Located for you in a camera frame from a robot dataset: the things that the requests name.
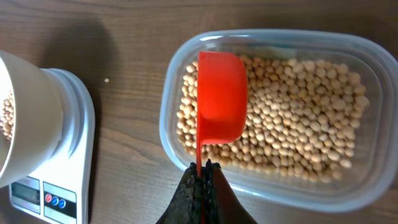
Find red measuring scoop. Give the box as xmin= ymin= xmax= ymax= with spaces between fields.
xmin=195 ymin=50 xmax=249 ymax=224

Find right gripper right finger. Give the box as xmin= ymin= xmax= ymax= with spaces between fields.
xmin=202 ymin=159 xmax=257 ymax=224

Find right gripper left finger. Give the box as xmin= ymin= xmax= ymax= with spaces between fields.
xmin=156 ymin=162 xmax=202 ymax=224

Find soybeans in bowl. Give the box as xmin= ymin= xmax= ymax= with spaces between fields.
xmin=1 ymin=90 xmax=15 ymax=142

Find soybeans pile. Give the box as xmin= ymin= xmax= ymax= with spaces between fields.
xmin=175 ymin=55 xmax=371 ymax=184

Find clear plastic container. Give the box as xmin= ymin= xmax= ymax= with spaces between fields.
xmin=159 ymin=29 xmax=397 ymax=213

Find white kitchen scale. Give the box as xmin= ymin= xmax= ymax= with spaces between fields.
xmin=9 ymin=68 xmax=95 ymax=223

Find white bowl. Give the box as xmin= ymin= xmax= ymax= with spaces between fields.
xmin=1 ymin=50 xmax=63 ymax=187

